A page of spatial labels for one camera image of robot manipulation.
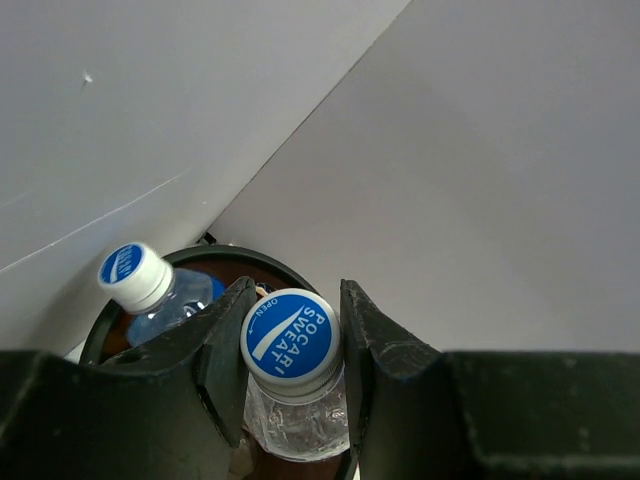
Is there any brown cylindrical bin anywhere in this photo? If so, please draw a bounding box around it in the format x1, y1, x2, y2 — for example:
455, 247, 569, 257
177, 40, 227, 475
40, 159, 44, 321
80, 242, 355, 479

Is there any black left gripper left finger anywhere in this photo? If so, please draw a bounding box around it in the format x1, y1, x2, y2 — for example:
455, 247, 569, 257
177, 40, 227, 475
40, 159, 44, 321
1, 277, 256, 479

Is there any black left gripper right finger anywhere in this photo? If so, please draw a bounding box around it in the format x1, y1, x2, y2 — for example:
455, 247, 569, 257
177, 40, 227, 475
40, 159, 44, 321
340, 280, 639, 479

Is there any clear bottle blue-white cap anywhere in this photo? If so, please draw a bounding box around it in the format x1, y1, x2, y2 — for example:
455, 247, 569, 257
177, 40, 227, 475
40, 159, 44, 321
239, 288, 350, 462

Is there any blue label clear bottle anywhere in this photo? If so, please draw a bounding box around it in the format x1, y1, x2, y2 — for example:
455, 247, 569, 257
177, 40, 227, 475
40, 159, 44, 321
98, 242, 225, 347

